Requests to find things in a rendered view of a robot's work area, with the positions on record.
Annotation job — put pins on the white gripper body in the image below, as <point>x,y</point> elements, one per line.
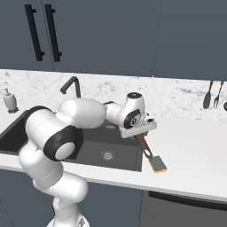
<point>139,129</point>

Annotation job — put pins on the black tap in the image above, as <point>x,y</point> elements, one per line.
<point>75,83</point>

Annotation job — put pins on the dark hanging tool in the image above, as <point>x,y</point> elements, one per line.
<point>225,106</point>

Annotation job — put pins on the dark grey base cupboard door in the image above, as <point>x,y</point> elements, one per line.
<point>118,207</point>

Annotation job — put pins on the white soap dispenser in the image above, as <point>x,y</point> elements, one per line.
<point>10,102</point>

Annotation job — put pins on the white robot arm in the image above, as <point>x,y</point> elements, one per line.
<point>44,127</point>

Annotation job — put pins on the dark grey sink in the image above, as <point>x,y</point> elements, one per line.
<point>118,147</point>

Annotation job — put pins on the grey dishwasher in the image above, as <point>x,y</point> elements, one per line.
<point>183,217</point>

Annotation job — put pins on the grey and yellow sponge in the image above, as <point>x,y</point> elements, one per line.
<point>158,163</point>

